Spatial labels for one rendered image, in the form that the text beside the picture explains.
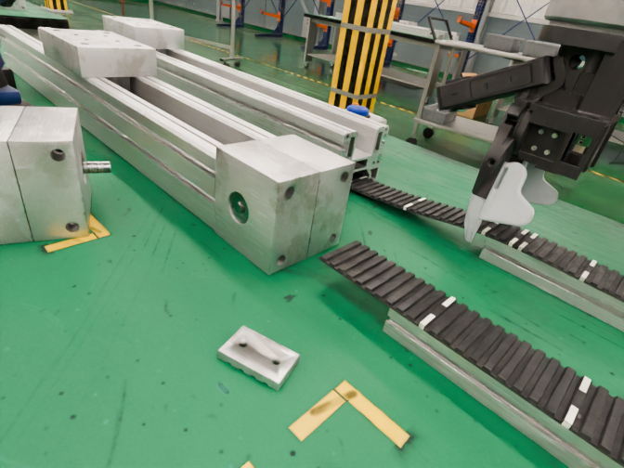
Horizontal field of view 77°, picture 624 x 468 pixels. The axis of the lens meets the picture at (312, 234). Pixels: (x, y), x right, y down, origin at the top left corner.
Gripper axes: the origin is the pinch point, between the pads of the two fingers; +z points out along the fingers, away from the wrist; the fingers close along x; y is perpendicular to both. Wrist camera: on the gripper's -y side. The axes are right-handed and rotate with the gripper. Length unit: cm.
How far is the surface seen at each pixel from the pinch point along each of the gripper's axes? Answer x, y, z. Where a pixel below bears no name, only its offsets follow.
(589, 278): -1.5, 11.8, 0.2
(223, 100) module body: -4.9, -44.6, -2.4
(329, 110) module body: 2.4, -27.6, -5.0
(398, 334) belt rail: -21.0, 3.2, 2.6
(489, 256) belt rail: -2.0, 2.9, 2.7
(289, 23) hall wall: 737, -834, 45
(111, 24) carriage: -5, -86, -8
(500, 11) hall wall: 745, -310, -45
